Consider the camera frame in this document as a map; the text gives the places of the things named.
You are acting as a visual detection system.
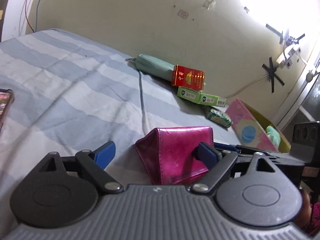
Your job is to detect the green barcode box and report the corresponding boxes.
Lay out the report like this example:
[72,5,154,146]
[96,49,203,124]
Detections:
[177,87,227,107]

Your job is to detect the white power strip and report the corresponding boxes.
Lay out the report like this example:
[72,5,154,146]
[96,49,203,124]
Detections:
[276,44,301,69]

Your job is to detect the upper black tape cross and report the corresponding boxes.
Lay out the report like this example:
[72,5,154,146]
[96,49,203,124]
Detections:
[265,24,305,46]

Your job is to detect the pink macaron biscuit tin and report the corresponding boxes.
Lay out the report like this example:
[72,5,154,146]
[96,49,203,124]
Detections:
[226,99,291,153]

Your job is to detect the white power cable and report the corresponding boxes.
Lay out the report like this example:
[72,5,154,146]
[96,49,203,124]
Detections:
[224,73,272,99]

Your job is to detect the red cigarette box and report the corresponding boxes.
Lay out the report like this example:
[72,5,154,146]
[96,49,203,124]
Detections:
[171,64,205,91]

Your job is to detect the magenta glossy wallet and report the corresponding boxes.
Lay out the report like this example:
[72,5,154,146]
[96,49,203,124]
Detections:
[135,126,213,185]

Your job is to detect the mint green pouch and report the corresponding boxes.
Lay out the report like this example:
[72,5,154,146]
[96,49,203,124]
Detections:
[125,54,174,81]

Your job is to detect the green patterned tissue pack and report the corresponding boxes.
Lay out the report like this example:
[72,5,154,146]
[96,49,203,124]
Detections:
[205,106,233,129]

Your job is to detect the glass door metal frame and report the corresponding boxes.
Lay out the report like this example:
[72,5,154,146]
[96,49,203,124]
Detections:
[272,60,319,141]

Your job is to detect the hanging wires on wall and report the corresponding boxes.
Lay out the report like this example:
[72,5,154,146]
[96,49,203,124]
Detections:
[18,0,51,34]

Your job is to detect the black tape cross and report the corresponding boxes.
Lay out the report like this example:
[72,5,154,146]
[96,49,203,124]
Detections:
[265,24,305,46]
[261,57,285,94]

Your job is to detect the mint green plush toy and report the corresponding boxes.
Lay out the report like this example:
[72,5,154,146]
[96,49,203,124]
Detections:
[266,125,281,149]

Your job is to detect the smartphone with pink case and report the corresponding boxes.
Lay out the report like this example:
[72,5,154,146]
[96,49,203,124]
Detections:
[0,89,14,131]

